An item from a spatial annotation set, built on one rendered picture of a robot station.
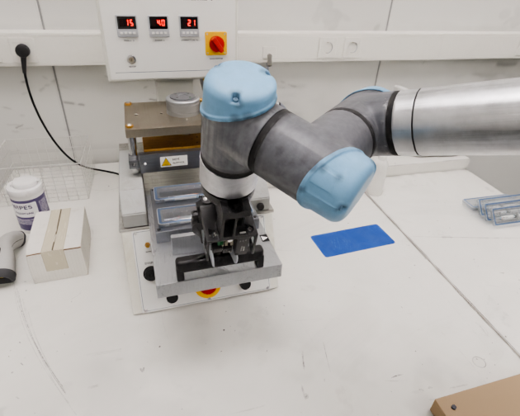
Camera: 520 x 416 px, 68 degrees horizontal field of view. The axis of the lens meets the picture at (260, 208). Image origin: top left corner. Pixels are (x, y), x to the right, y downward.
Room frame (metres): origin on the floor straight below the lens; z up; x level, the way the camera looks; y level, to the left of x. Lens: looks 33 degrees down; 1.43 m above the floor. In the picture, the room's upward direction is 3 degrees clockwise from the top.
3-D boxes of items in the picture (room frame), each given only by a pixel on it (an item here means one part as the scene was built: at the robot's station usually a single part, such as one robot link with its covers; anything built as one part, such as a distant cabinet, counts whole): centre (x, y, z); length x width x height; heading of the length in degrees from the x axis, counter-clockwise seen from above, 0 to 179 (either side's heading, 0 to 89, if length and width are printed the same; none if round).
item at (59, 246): (0.77, 0.50, 0.80); 0.19 x 0.13 x 0.09; 16
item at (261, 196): (0.87, 0.04, 0.97); 0.26 x 0.05 x 0.07; 18
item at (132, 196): (0.79, 0.30, 0.97); 0.25 x 0.05 x 0.07; 18
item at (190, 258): (0.50, 0.06, 0.99); 0.15 x 0.02 x 0.04; 108
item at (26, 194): (0.89, 0.64, 0.83); 0.09 x 0.09 x 0.15
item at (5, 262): (0.73, 0.63, 0.79); 0.20 x 0.08 x 0.08; 16
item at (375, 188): (1.18, -0.40, 0.82); 0.05 x 0.05 x 0.14
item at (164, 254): (0.63, 0.11, 0.97); 0.30 x 0.22 x 0.08; 18
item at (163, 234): (0.68, 0.12, 0.98); 0.20 x 0.17 x 0.03; 108
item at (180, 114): (0.93, 0.18, 1.08); 0.31 x 0.24 x 0.13; 108
